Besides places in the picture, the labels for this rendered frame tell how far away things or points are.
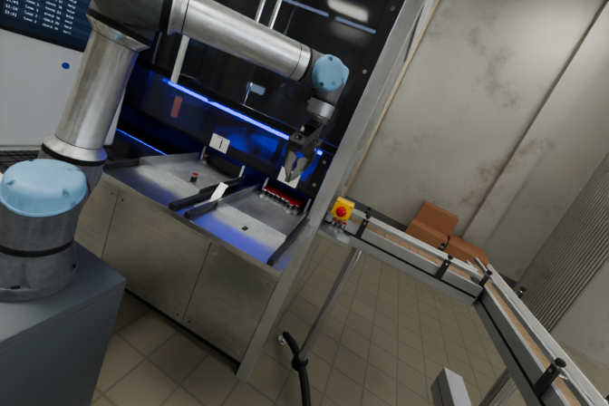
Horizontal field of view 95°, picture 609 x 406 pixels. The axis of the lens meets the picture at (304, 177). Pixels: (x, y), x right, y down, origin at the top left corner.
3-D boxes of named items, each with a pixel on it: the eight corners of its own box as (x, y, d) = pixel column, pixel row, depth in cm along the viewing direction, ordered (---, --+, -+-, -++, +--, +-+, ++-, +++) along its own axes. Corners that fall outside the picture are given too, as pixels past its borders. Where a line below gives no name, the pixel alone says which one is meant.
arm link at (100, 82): (7, 207, 57) (100, -71, 47) (38, 178, 69) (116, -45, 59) (79, 222, 63) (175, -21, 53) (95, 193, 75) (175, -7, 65)
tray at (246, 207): (256, 189, 128) (259, 183, 127) (307, 216, 123) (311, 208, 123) (215, 208, 95) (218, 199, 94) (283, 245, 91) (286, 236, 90)
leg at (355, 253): (292, 355, 152) (352, 236, 133) (306, 364, 150) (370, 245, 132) (286, 369, 143) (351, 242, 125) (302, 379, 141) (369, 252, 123)
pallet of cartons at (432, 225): (468, 267, 441) (492, 231, 425) (486, 298, 354) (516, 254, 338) (395, 230, 469) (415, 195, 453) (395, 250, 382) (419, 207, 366)
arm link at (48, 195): (-25, 247, 47) (-15, 175, 44) (14, 208, 58) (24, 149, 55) (65, 255, 53) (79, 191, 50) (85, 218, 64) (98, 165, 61)
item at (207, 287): (110, 173, 268) (132, 83, 247) (301, 281, 231) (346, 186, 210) (-41, 194, 172) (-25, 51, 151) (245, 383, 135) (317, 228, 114)
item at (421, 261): (318, 229, 124) (333, 198, 121) (325, 219, 139) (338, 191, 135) (472, 309, 112) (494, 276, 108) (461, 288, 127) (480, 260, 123)
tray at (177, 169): (197, 159, 134) (198, 151, 133) (243, 182, 129) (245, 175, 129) (138, 166, 102) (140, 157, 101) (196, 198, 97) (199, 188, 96)
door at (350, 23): (244, 105, 117) (298, -48, 103) (338, 148, 109) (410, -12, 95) (244, 104, 117) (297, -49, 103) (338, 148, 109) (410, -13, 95)
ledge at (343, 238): (323, 223, 128) (325, 219, 128) (349, 236, 126) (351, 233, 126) (316, 233, 115) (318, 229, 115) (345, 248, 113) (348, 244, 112)
